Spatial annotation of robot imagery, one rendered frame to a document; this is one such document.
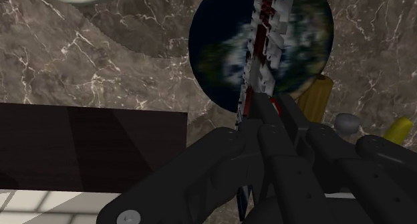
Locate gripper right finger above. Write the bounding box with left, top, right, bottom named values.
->
left=278, top=94, right=417, bottom=224

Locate red and white thing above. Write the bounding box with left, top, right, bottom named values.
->
left=235, top=0, right=295, bottom=221

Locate blue earth-print round thing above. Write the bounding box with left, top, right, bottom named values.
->
left=188, top=0, right=335, bottom=114

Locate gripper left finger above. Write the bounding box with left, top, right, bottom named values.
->
left=96, top=92, right=341, bottom=224

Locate yellow ribbed cylinder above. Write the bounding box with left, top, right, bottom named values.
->
left=295, top=74, right=334, bottom=124

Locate small yellow cylinder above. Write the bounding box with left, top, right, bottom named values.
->
left=382, top=116, right=414, bottom=146

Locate small grey round thing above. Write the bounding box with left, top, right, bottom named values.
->
left=334, top=112, right=361, bottom=136

